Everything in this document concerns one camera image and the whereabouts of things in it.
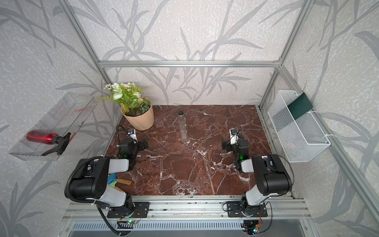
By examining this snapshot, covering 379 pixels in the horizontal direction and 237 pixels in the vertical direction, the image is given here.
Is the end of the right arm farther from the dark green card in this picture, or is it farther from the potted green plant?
the potted green plant

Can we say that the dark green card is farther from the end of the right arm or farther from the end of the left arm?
the end of the left arm

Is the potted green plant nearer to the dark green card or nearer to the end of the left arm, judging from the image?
the end of the left arm

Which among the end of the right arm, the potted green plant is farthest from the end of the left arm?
the end of the right arm

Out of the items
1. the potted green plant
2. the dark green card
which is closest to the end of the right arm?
the dark green card

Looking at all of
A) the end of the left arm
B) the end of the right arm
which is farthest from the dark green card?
the end of the left arm

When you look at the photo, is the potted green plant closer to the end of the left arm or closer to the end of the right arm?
the end of the left arm

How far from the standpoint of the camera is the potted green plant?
885mm
